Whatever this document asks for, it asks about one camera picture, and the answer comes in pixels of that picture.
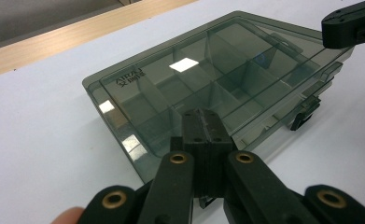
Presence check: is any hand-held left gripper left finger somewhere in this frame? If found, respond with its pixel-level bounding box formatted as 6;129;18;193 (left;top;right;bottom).
170;108;210;199

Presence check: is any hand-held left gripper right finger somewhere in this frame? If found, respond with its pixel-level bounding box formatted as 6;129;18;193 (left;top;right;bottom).
205;108;237;198

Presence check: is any grey transparent compartment box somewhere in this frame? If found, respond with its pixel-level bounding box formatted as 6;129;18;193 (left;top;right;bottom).
81;10;356;185

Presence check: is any white table sheet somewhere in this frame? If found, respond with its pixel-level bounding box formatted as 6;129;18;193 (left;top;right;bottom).
0;0;365;224

